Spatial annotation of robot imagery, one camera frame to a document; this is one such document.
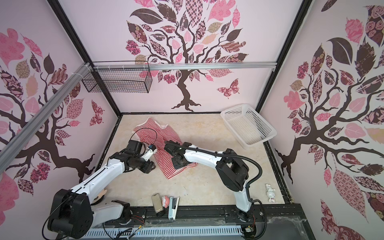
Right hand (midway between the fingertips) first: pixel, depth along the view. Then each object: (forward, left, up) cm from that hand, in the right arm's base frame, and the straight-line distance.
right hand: (179, 162), depth 88 cm
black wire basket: (+68, +53, +13) cm, 87 cm away
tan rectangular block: (-22, +10, -1) cm, 24 cm away
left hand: (-3, +17, +1) cm, 17 cm away
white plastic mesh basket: (+30, -51, -5) cm, 59 cm away
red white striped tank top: (+25, +22, -4) cm, 34 cm away
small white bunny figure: (-18, -50, -3) cm, 54 cm away
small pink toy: (-22, +6, 0) cm, 22 cm away
